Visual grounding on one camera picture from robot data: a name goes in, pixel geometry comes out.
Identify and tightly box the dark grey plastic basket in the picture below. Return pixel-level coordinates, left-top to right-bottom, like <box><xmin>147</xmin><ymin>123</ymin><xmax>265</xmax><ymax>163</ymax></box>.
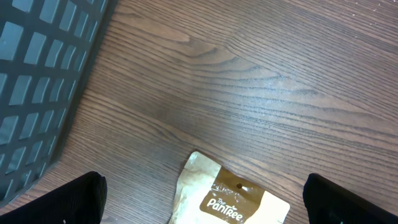
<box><xmin>1</xmin><ymin>0</ymin><xmax>117</xmax><ymax>206</ymax></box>

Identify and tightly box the beige brown snack bag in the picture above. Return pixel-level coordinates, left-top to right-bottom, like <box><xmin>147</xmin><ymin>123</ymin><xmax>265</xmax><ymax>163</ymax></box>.
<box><xmin>169</xmin><ymin>151</ymin><xmax>290</xmax><ymax>224</ymax></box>

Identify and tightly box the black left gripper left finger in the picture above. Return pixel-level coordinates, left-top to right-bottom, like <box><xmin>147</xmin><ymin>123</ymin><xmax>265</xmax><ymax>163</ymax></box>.
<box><xmin>1</xmin><ymin>171</ymin><xmax>107</xmax><ymax>224</ymax></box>

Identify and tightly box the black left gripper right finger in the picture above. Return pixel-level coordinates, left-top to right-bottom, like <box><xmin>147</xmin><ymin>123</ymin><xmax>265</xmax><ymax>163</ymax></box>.
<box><xmin>303</xmin><ymin>173</ymin><xmax>397</xmax><ymax>224</ymax></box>

